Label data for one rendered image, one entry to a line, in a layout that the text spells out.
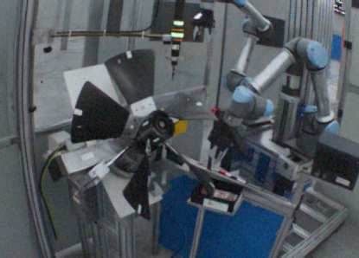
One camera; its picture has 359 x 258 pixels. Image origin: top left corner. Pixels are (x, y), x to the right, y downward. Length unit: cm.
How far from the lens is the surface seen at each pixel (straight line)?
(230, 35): 522
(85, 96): 122
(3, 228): 205
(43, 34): 151
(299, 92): 205
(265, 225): 179
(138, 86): 142
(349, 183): 150
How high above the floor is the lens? 169
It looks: 21 degrees down
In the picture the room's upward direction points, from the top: 6 degrees clockwise
